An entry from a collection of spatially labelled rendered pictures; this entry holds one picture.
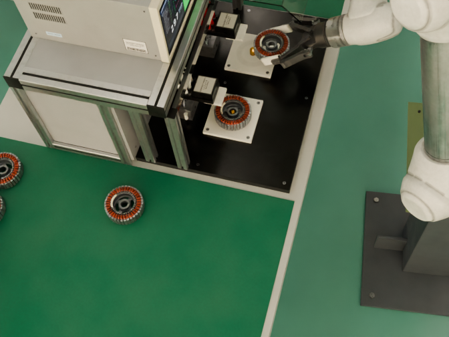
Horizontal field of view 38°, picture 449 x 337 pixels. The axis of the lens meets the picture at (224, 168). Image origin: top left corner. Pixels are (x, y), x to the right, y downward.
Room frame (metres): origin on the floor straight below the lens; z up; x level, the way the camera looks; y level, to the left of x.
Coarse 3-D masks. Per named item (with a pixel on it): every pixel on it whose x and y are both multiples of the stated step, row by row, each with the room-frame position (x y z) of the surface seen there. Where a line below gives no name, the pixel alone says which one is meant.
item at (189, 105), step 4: (184, 100) 1.12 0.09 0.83; (188, 100) 1.11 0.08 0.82; (192, 100) 1.11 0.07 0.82; (188, 104) 1.10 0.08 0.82; (192, 104) 1.10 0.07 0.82; (196, 104) 1.12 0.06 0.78; (180, 108) 1.09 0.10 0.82; (184, 108) 1.09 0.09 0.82; (188, 108) 1.09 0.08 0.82; (192, 108) 1.09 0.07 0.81; (180, 112) 1.09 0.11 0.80; (188, 112) 1.08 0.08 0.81; (192, 112) 1.09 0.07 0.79; (180, 116) 1.09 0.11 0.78; (188, 116) 1.08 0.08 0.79; (192, 116) 1.08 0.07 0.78
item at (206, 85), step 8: (200, 80) 1.11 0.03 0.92; (208, 80) 1.11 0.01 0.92; (216, 80) 1.10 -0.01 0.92; (192, 88) 1.09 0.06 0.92; (200, 88) 1.08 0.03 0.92; (208, 88) 1.08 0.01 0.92; (216, 88) 1.09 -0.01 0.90; (224, 88) 1.10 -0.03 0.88; (184, 96) 1.08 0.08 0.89; (192, 96) 1.08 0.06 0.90; (200, 96) 1.07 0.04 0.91; (208, 96) 1.06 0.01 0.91; (216, 96) 1.08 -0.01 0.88; (184, 104) 1.10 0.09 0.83; (216, 104) 1.05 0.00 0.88
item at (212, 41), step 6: (210, 36) 1.35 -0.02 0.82; (216, 36) 1.34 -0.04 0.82; (204, 42) 1.32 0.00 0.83; (210, 42) 1.32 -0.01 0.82; (216, 42) 1.34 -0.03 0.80; (204, 48) 1.31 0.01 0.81; (210, 48) 1.30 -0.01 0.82; (216, 48) 1.33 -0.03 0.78; (204, 54) 1.31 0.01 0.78; (210, 54) 1.30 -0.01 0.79
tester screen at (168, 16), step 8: (168, 0) 1.10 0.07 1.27; (176, 0) 1.14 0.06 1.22; (168, 8) 1.10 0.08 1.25; (176, 8) 1.14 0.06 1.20; (168, 16) 1.09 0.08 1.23; (168, 24) 1.08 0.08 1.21; (176, 24) 1.12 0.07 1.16; (168, 32) 1.07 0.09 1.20; (176, 32) 1.11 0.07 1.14; (168, 40) 1.06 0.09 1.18; (168, 48) 1.05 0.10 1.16
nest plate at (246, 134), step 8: (256, 104) 1.09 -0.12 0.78; (224, 112) 1.08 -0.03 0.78; (240, 112) 1.07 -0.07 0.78; (256, 112) 1.06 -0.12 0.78; (208, 120) 1.06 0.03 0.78; (256, 120) 1.04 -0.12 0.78; (208, 128) 1.03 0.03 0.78; (216, 128) 1.03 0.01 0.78; (240, 128) 1.02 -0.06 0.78; (248, 128) 1.01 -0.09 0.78; (224, 136) 1.00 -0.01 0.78; (232, 136) 0.99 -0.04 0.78; (240, 136) 0.99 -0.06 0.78; (248, 136) 0.98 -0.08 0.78
